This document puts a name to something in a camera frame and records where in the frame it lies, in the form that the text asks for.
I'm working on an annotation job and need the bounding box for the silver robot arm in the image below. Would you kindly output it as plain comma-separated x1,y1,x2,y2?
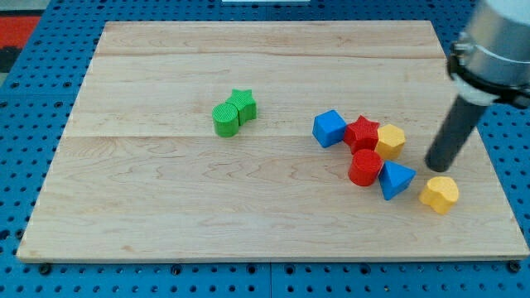
449,0,529,108

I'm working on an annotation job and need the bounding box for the blue triangle block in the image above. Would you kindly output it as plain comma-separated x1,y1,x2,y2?
378,161,417,200

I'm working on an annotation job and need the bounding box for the green star block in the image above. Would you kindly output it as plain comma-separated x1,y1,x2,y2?
226,89,258,126

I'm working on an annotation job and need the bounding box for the green cylinder block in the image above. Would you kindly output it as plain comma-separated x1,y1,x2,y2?
212,103,239,137

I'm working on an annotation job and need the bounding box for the blue cube block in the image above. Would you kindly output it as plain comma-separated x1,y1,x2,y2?
312,109,346,148

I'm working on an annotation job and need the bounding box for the red star block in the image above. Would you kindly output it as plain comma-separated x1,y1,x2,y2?
343,115,379,155

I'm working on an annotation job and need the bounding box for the red cylinder block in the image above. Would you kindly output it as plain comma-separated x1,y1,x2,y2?
348,149,383,187

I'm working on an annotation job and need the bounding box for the yellow hexagon block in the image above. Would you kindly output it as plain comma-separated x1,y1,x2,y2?
375,124,406,161

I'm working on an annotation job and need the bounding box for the wooden board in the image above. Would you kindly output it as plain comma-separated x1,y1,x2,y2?
17,21,529,263

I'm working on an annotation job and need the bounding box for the yellow heart block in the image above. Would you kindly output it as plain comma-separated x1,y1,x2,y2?
418,176,460,214

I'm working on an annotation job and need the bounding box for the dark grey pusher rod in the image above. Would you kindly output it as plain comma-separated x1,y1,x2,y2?
424,95,487,172

